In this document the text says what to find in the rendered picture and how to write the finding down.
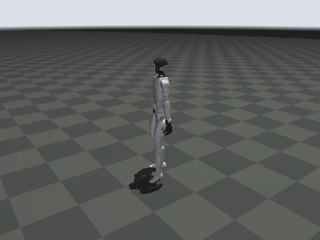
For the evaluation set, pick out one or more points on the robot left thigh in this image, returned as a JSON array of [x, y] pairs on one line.
[[158, 134]]

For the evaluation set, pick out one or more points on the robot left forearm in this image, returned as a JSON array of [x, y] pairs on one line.
[[167, 114]]

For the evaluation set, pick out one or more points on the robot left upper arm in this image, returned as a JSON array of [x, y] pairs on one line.
[[165, 91]]

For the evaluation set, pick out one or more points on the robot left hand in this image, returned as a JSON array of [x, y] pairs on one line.
[[168, 129]]

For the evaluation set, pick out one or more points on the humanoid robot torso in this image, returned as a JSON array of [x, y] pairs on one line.
[[158, 96]]

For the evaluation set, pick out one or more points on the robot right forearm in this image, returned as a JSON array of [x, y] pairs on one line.
[[154, 105]]

